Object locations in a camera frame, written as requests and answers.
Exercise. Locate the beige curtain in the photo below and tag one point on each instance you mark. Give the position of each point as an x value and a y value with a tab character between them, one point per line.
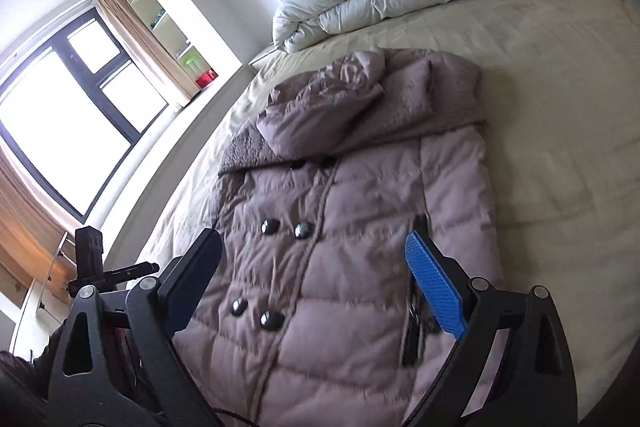
145	47

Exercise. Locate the beige bed with padded headboard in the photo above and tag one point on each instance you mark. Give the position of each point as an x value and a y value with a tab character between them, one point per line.
550	107

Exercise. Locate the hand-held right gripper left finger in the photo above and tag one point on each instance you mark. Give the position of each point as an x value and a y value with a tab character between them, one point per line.
192	282

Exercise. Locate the black framed window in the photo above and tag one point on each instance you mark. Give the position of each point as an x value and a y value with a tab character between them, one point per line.
65	107

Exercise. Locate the mauve quilted hooded coat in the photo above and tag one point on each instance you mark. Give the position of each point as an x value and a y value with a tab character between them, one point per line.
350	232

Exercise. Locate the white built-in shelf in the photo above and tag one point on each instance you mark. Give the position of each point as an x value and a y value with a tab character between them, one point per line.
160	12

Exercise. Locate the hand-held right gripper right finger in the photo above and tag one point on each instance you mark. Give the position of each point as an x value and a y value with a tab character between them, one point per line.
435	287

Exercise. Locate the red box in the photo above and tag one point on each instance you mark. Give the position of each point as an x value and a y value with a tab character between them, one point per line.
206	79

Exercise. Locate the white nightstand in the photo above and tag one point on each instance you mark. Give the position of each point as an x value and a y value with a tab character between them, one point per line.
261	57

